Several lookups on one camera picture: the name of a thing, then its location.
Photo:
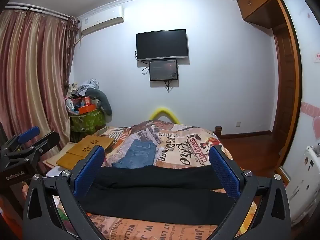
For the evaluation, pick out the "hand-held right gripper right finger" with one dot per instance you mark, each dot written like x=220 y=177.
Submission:
x=223 y=172

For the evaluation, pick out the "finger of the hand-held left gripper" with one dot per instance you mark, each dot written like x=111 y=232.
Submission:
x=48 y=140
x=28 y=133

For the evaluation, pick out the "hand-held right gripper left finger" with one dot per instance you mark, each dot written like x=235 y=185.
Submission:
x=88 y=170

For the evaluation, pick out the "black pants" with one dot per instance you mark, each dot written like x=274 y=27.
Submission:
x=160 y=192

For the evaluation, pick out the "plain bamboo board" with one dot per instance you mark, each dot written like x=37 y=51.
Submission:
x=72 y=160

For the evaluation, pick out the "bamboo board with flower cutouts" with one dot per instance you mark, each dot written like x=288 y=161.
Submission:
x=95 y=142

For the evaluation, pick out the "green patterned bag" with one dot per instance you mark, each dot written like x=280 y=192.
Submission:
x=87 y=121

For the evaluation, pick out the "orange box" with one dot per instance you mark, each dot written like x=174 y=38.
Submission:
x=86 y=108

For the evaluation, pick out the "folded blue jeans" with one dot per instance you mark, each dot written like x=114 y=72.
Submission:
x=137 y=155

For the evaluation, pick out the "printed blanket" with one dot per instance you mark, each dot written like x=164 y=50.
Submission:
x=175 y=142

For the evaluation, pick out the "striped pink curtain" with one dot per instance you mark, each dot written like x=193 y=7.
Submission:
x=32 y=67

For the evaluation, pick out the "pile of clothes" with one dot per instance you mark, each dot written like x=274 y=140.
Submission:
x=87 y=85

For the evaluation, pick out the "grey pillow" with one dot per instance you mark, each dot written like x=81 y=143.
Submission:
x=105 y=102

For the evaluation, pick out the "white appliance with stickers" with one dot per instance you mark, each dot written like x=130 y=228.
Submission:
x=305 y=180

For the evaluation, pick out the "yellow foam tube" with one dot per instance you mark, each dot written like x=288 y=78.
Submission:
x=162 y=110

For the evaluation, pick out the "wooden door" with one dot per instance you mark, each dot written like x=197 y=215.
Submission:
x=285 y=80

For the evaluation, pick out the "curtain rod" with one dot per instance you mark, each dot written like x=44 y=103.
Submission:
x=37 y=12

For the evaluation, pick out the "white sliding wardrobe door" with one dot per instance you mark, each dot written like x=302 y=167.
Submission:
x=310 y=85

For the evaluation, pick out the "white air conditioner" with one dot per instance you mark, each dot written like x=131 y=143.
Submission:
x=102 y=21

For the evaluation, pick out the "wooden overhead cabinet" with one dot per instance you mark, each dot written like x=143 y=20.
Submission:
x=257 y=2

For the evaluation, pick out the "wooden bed post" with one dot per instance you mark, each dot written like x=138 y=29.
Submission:
x=218 y=131

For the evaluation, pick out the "wall socket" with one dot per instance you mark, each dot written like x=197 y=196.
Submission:
x=238 y=124

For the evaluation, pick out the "pink heart wall sticker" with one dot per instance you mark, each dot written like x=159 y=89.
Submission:
x=312 y=120

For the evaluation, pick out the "small black wall screen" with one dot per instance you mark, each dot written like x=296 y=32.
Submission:
x=163 y=70

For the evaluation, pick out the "black wall television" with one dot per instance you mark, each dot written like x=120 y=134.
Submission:
x=162 y=43

